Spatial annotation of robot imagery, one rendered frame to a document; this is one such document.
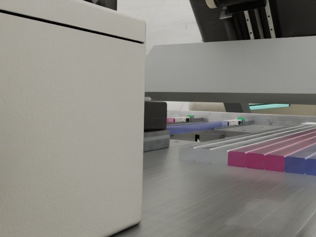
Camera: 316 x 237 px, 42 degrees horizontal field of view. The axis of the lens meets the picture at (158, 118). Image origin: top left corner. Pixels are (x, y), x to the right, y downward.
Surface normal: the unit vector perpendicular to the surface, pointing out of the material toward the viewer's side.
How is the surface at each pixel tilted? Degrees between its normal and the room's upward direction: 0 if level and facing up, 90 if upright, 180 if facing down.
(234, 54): 0
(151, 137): 90
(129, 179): 90
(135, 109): 90
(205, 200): 44
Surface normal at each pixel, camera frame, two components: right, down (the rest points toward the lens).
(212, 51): -0.34, -0.70
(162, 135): 0.85, 0.05
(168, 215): 0.03, -1.00
